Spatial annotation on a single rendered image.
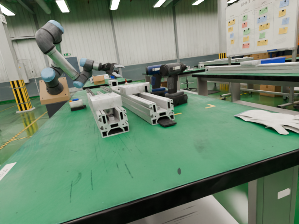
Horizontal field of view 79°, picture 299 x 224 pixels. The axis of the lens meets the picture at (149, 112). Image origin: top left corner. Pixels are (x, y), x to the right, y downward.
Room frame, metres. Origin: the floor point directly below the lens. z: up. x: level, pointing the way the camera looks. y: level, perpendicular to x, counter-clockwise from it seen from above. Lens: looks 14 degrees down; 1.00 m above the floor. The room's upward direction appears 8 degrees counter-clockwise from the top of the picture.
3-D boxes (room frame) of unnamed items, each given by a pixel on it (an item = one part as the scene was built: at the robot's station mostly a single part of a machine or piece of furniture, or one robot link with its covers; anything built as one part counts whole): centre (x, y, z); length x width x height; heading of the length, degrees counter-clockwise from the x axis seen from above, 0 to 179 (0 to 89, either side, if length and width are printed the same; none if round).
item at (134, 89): (1.05, 0.09, 0.87); 0.16 x 0.11 x 0.07; 20
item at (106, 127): (0.99, 0.26, 0.82); 0.80 x 0.10 x 0.09; 20
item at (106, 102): (0.75, 0.18, 0.87); 0.16 x 0.11 x 0.07; 20
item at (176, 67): (0.97, -0.17, 0.89); 0.20 x 0.08 x 0.22; 127
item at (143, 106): (1.05, 0.09, 0.82); 0.80 x 0.10 x 0.09; 20
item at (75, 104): (1.21, 0.47, 0.81); 0.10 x 0.08 x 0.06; 110
